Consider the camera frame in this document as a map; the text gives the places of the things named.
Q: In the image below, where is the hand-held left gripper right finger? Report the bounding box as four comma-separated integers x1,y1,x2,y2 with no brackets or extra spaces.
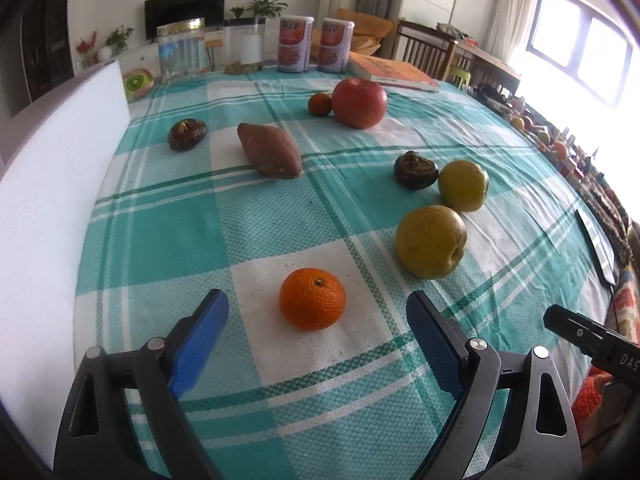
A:
405,290,584,480

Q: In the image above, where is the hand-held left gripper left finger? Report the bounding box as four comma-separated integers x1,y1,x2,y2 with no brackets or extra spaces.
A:
54,288,230,480

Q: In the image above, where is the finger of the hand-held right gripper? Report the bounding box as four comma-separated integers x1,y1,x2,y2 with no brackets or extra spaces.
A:
543,304,609,357

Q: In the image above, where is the large orange mandarin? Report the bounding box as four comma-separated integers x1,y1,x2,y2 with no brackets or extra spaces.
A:
278,267,347,332

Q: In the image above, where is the black flat tablet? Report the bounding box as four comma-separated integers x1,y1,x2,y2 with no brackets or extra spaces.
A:
574,208,617,287

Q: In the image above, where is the large yellow-green pear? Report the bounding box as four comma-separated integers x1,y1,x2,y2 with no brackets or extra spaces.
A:
395,205,468,280

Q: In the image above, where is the teal checked tablecloth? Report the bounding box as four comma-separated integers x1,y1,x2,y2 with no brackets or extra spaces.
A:
72,62,617,480

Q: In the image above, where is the small green apple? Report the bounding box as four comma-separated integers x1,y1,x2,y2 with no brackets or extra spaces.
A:
438,160,490,213

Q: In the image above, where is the row of assorted small items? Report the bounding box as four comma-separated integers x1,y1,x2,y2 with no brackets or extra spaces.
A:
472,80,633,266

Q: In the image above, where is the dark brown shiitake mushroom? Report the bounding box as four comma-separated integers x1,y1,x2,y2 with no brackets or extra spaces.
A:
167,118,208,152
393,150,440,191

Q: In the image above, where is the sweet potato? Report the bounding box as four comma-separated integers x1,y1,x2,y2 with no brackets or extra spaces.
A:
236,122,304,180

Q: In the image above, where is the white foam board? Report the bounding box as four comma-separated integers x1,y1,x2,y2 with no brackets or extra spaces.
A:
0,59,132,467

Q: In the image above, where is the red apple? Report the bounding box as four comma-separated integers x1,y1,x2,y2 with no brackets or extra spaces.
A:
331,78,389,129

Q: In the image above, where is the small dark orange mandarin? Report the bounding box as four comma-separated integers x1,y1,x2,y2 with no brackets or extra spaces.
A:
307,92,333,118

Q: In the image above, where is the green plastic stool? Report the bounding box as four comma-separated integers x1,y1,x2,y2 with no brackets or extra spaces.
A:
447,64,474,90

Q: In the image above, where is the orange cover book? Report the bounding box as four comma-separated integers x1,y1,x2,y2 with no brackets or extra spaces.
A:
346,51,442,94

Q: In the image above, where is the window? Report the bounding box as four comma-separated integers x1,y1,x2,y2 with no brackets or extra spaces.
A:
529,0,640,107

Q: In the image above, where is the clear container with gold rim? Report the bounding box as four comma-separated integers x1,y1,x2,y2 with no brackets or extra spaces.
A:
156,18,208,84

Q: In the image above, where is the wooden chair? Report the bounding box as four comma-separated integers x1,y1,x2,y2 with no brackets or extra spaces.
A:
392,20,459,82

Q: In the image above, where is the clear container with paper roll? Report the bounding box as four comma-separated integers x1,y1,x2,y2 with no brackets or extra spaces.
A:
222,16,266,76

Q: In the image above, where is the white and red can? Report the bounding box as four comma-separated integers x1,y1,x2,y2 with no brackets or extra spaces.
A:
276,14,315,74
316,17,356,73

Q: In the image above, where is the green potted plant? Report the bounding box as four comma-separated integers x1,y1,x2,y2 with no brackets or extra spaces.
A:
104,25,135,54

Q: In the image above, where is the red flower plant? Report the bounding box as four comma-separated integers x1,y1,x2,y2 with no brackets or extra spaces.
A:
75,29,99,70

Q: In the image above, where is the orange sofa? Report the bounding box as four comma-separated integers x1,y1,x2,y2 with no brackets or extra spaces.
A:
310,8,396,62

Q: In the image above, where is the white curtain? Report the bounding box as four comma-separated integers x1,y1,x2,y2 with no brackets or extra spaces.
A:
486,0,544,67

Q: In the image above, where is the black television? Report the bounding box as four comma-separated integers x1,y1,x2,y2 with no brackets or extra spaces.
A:
144,0,226,42

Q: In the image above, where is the leafy potted plant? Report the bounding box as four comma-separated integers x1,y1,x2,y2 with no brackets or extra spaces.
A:
229,0,289,22

